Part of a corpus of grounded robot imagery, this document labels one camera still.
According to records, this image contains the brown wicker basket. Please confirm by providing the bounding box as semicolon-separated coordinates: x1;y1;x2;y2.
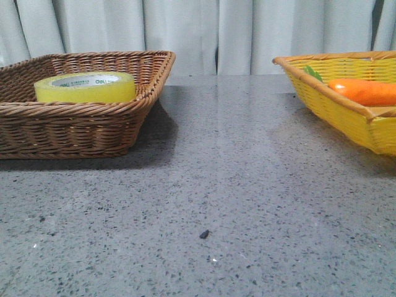
1;50;176;159

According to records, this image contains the white curtain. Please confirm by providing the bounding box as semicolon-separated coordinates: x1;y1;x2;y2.
1;1;395;75

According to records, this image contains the small black debris chip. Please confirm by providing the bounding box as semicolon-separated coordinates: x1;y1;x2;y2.
199;230;210;239

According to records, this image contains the yellow tape roll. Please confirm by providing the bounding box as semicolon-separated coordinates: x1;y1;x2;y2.
34;71;137;103

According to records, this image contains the yellow wicker basket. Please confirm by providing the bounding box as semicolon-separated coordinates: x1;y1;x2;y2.
272;51;395;155

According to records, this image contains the orange toy carrot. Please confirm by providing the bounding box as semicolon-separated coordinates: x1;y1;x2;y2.
323;78;395;106

